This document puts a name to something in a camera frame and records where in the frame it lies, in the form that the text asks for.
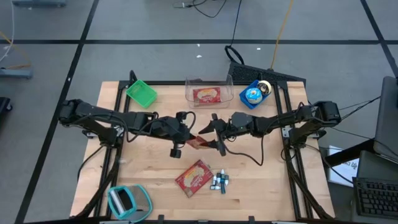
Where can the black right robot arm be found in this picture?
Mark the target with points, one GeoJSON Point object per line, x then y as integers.
{"type": "Point", "coordinates": [280, 121]}

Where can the black table clamp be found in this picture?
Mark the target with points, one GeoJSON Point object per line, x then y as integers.
{"type": "Point", "coordinates": [160, 218]}
{"type": "Point", "coordinates": [251, 219]}

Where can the black desk beam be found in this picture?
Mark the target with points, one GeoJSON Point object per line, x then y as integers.
{"type": "Point", "coordinates": [348, 153]}

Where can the blue frosted toy donut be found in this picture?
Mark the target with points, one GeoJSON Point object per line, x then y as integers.
{"type": "Point", "coordinates": [250, 99]}

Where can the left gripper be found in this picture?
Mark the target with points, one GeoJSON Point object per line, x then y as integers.
{"type": "Point", "coordinates": [174, 130]}

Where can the black caster base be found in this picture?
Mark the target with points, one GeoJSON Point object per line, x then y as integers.
{"type": "Point", "coordinates": [4, 105]}

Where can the black perforated metal panel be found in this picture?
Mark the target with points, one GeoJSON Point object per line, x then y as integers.
{"type": "Point", "coordinates": [248, 73]}

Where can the long teal marker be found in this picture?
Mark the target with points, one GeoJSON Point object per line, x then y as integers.
{"type": "Point", "coordinates": [223, 186]}

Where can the black aluminium table frame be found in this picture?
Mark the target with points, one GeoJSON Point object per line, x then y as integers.
{"type": "Point", "coordinates": [174, 83]}

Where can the blue plastic basket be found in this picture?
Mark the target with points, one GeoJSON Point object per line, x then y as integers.
{"type": "Point", "coordinates": [245, 101]}

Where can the black computer keyboard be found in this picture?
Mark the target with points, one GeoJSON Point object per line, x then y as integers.
{"type": "Point", "coordinates": [377, 197]}

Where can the clear plastic bin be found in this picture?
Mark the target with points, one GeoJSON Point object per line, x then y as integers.
{"type": "Point", "coordinates": [189, 93]}

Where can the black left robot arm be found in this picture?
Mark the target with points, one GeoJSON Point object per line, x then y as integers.
{"type": "Point", "coordinates": [102, 113]}

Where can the grey metal floor foot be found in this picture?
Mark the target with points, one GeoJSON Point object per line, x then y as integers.
{"type": "Point", "coordinates": [37, 3]}
{"type": "Point", "coordinates": [15, 73]}

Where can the red popcorn packet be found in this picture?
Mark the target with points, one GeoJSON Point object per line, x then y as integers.
{"type": "Point", "coordinates": [206, 95]}
{"type": "Point", "coordinates": [193, 178]}
{"type": "Point", "coordinates": [202, 143]}

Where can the small dark white-capped marker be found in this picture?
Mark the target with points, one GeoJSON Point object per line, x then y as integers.
{"type": "Point", "coordinates": [227, 180]}
{"type": "Point", "coordinates": [222, 172]}
{"type": "Point", "coordinates": [214, 187]}
{"type": "Point", "coordinates": [214, 179]}

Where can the white paper sheet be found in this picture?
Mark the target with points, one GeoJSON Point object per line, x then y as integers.
{"type": "Point", "coordinates": [345, 169]}

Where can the green plastic basket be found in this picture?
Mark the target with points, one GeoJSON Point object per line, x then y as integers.
{"type": "Point", "coordinates": [140, 91]}

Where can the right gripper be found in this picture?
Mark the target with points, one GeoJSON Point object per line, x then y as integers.
{"type": "Point", "coordinates": [236, 126]}

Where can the dark grey case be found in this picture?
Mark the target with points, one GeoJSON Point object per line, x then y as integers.
{"type": "Point", "coordinates": [379, 165]}

